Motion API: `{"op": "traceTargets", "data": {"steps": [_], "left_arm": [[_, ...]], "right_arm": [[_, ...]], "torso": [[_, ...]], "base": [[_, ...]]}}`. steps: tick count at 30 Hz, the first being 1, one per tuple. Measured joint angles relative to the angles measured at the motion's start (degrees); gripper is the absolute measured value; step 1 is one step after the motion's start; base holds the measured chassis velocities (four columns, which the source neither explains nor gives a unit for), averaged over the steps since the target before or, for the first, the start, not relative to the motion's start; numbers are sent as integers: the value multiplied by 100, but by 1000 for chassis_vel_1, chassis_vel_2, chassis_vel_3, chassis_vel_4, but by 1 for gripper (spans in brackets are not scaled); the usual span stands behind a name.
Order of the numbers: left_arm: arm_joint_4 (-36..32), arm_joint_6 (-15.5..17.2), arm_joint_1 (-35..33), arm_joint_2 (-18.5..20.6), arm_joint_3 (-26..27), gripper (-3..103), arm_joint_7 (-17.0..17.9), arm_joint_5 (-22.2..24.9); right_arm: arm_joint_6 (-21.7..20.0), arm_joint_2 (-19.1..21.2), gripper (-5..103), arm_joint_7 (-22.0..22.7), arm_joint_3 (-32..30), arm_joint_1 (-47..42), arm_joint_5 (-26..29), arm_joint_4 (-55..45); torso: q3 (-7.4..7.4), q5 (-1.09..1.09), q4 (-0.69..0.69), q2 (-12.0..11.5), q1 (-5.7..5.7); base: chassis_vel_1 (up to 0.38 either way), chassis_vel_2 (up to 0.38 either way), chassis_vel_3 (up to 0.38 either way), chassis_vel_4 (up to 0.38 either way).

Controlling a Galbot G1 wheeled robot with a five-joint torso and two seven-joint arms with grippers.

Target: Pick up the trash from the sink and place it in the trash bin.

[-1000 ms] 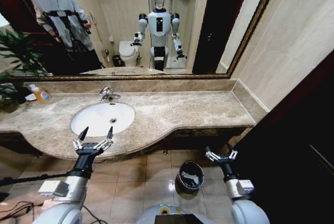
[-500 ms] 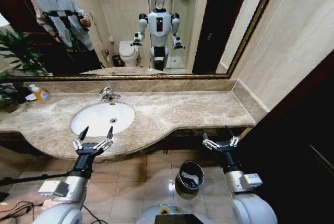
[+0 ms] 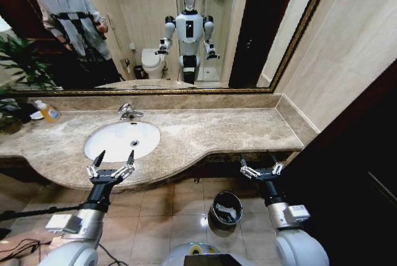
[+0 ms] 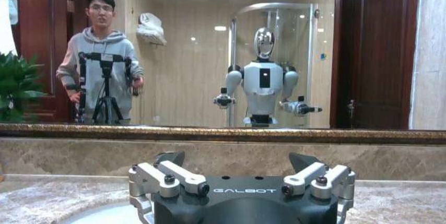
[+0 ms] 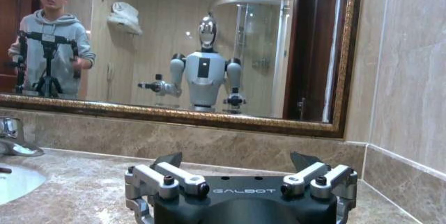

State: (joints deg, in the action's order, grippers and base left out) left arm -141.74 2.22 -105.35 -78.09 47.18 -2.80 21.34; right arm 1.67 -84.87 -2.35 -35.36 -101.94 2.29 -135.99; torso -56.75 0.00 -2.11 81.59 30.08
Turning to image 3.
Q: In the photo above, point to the chrome faucet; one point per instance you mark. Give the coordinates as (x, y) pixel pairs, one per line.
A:
(125, 111)

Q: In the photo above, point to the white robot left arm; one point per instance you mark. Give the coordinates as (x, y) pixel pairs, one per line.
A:
(80, 247)

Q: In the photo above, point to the white trash in bin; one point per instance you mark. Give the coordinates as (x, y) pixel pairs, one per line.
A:
(224, 209)

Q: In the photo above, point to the white toilet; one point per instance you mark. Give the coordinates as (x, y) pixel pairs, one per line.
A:
(152, 61)

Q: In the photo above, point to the black round trash bin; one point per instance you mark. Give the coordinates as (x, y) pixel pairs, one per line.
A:
(217, 221)

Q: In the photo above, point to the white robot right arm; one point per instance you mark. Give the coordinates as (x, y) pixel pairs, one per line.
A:
(297, 244)

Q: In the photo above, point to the small white dish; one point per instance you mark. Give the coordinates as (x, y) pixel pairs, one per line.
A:
(36, 115)

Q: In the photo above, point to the mirrored white robot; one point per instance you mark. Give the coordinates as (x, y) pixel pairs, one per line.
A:
(189, 30)

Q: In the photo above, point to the chrome sink drain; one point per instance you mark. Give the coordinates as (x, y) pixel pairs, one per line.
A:
(134, 143)

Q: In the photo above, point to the dark wooden door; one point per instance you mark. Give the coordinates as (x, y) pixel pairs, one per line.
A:
(356, 170)

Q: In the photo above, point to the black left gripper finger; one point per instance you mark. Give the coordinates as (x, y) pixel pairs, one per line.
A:
(93, 171)
(127, 170)

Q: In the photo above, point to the person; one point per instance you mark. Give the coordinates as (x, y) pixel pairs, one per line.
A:
(71, 15)

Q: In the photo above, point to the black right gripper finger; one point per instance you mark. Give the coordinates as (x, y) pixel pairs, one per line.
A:
(277, 168)
(249, 173)

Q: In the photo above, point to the gold framed wall mirror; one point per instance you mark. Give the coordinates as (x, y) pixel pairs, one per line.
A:
(139, 15)

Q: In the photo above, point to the green potted plant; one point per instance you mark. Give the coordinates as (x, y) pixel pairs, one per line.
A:
(28, 61)

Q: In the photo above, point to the white oval sink basin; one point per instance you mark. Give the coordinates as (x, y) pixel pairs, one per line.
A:
(118, 139)

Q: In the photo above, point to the orange liquid soap bottle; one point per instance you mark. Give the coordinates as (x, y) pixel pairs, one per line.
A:
(51, 114)

